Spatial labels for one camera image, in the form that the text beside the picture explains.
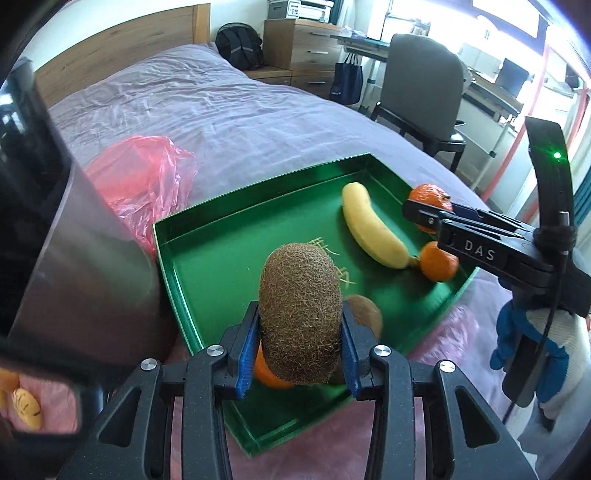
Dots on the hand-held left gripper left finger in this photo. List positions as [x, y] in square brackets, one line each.
[244, 364]

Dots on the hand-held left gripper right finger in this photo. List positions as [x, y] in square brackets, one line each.
[351, 364]

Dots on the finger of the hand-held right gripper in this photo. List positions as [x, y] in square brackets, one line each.
[466, 212]
[422, 214]

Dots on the orange tangerine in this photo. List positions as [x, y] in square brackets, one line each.
[431, 196]
[438, 263]
[270, 376]

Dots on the brown kiwi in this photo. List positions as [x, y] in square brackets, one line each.
[300, 314]
[364, 316]

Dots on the yellow banana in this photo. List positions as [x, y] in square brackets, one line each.
[369, 221]

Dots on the green tray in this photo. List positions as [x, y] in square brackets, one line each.
[231, 249]

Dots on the large red-yellow apple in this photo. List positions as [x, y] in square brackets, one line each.
[7, 383]

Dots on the desk with white legs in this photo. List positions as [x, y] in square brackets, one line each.
[496, 104]

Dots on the grey office chair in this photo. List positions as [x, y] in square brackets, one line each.
[420, 83]

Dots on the black laptop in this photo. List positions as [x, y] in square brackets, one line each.
[512, 74]

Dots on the dark blue tote bag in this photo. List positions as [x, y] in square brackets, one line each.
[347, 81]

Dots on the black and steel electric kettle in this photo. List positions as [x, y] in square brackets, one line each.
[78, 258]

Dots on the wooden drawer cabinet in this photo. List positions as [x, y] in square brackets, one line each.
[300, 50]

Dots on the pink plastic sheet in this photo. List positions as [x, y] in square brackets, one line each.
[138, 184]

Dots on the white printer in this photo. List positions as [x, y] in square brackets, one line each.
[302, 10]

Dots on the black backpack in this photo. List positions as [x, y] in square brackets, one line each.
[238, 46]

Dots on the wooden headboard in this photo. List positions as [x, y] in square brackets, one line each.
[115, 46]

